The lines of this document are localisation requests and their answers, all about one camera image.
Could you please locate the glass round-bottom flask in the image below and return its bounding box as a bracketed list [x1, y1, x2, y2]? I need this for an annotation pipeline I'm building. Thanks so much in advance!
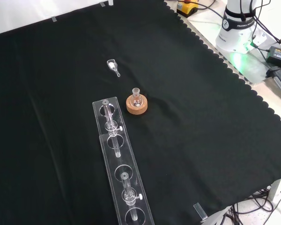
[130, 88, 143, 108]

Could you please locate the clear funnel stand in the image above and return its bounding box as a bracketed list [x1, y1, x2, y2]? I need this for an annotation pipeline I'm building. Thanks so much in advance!
[92, 96, 155, 225]

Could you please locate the small glass weighing funnel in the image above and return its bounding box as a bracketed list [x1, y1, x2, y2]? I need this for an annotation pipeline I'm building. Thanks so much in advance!
[106, 59, 121, 78]

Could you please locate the black cloth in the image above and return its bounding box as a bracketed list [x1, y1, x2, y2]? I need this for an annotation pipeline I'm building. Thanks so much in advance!
[0, 0, 281, 225]

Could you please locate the yellow stop button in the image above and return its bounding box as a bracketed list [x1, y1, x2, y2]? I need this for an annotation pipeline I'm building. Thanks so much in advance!
[177, 0, 200, 17]

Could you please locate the black device with grey strip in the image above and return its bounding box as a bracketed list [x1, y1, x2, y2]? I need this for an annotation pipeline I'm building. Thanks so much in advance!
[266, 66, 281, 102]

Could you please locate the black power adapter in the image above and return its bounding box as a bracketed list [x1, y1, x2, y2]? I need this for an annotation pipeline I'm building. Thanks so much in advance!
[265, 45, 281, 70]

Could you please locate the grey table leg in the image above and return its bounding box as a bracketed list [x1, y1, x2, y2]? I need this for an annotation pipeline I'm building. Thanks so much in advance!
[268, 177, 281, 205]

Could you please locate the cork ring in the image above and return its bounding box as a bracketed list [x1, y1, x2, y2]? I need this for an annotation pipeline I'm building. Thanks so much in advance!
[126, 94, 148, 116]

